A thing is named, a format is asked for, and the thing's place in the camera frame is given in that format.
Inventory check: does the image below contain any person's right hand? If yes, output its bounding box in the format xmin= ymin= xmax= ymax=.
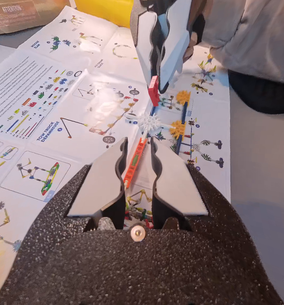
xmin=182 ymin=0 xmax=207 ymax=63

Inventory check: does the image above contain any dark rounded object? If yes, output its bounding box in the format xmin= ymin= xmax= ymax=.
xmin=228 ymin=70 xmax=284 ymax=115

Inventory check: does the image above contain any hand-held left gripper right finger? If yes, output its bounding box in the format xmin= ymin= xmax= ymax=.
xmin=150 ymin=137 xmax=209 ymax=229

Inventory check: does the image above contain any orange toy bar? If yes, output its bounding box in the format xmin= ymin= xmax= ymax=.
xmin=123 ymin=138 xmax=148 ymax=183

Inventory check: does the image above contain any cardboard toy box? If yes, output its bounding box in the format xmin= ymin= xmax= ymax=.
xmin=0 ymin=0 xmax=69 ymax=35

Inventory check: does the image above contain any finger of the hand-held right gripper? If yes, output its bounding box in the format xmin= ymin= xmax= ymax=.
xmin=135 ymin=11 xmax=166 ymax=89
xmin=157 ymin=0 xmax=192 ymax=94

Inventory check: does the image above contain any yellow toy connector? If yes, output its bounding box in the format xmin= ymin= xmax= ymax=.
xmin=176 ymin=90 xmax=192 ymax=105
xmin=169 ymin=120 xmax=187 ymax=140

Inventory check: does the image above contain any white snowflake connector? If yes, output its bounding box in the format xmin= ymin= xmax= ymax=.
xmin=138 ymin=113 xmax=161 ymax=132

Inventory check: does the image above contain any person's right forearm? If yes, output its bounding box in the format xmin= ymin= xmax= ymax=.
xmin=199 ymin=0 xmax=284 ymax=84

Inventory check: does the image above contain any yellow plastic bin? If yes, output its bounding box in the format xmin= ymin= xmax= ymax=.
xmin=74 ymin=0 xmax=135 ymax=29

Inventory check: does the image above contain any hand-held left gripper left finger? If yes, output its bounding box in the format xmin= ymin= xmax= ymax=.
xmin=67 ymin=137 xmax=128 ymax=230

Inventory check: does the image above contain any white instruction sheet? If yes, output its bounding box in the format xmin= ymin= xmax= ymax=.
xmin=0 ymin=5 xmax=231 ymax=296

